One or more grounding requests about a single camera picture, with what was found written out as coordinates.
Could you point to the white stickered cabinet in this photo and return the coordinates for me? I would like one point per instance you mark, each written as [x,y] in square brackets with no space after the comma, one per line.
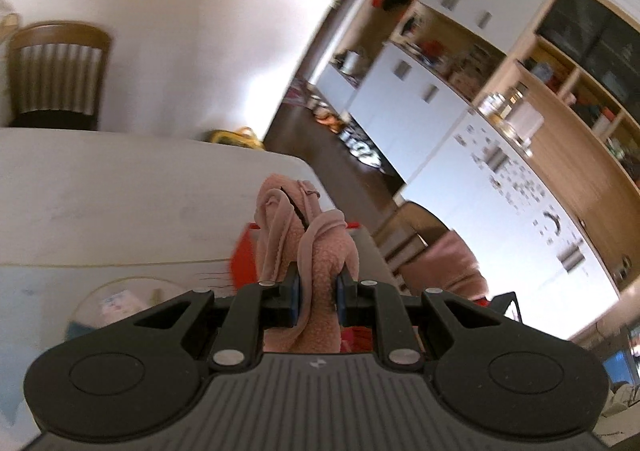
[500,231]

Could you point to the pink fringed scarf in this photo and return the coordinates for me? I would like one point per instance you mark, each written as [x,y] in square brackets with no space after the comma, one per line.
[450,261]

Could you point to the pink fleece garment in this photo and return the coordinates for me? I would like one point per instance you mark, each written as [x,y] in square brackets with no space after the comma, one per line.
[325,256]

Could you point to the white two-door cabinet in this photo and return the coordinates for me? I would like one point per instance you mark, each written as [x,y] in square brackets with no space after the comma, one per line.
[400,116]

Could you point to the white tote bag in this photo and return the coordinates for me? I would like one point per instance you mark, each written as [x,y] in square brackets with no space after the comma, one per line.
[352,62]

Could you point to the low white cabinet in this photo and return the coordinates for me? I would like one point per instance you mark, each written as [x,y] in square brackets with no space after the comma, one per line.
[332,86]

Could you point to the light wooden slat chair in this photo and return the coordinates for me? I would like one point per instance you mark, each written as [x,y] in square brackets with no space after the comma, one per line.
[55,33]

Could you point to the pile of household clutter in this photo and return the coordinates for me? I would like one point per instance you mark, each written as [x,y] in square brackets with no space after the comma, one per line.
[440,56]

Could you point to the blue printed table mat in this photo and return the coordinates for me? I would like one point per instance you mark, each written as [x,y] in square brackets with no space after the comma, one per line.
[30,291]

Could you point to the yellow bag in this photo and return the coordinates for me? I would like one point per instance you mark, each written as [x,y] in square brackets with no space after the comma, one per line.
[235,137]

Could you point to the white cardboard box red trim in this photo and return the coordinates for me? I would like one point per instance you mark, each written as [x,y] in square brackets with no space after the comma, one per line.
[245,256]

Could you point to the dark wooden slat chair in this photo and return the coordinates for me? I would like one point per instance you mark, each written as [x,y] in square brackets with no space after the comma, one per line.
[415,226]

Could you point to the red patterned rug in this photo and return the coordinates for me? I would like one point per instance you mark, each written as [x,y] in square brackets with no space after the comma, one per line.
[300,93]

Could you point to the clear round plastic lid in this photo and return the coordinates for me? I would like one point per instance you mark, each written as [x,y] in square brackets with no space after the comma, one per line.
[120,301]

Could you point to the row of kitchen jars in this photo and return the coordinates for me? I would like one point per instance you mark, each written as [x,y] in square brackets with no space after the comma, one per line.
[525,121]

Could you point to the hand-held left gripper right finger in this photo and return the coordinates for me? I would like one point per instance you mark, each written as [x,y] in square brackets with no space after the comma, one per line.
[340,298]

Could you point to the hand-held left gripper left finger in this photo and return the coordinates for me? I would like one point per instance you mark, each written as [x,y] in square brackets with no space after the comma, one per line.
[295,296]

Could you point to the row of shoes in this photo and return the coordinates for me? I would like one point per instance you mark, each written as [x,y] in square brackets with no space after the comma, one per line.
[360,146]

